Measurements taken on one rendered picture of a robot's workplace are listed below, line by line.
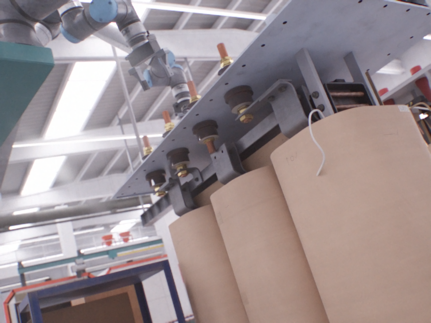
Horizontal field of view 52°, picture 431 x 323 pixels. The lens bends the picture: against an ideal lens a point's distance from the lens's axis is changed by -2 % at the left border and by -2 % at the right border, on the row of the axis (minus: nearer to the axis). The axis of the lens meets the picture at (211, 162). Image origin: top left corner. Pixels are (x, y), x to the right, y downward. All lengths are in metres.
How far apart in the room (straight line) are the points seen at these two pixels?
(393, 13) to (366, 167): 0.56
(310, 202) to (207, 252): 0.73
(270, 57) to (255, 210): 0.56
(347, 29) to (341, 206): 0.60
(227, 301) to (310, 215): 0.71
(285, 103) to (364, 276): 0.60
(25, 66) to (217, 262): 1.16
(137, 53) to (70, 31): 0.25
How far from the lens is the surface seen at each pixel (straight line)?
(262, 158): 1.79
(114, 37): 2.18
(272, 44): 1.49
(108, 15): 1.65
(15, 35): 1.39
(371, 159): 1.38
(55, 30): 2.32
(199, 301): 2.13
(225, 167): 1.83
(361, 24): 1.62
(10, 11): 1.46
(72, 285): 2.00
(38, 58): 1.36
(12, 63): 1.34
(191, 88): 1.96
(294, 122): 1.51
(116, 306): 2.10
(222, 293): 2.02
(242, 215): 1.72
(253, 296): 1.78
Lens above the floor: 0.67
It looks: 16 degrees up
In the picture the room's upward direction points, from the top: 18 degrees counter-clockwise
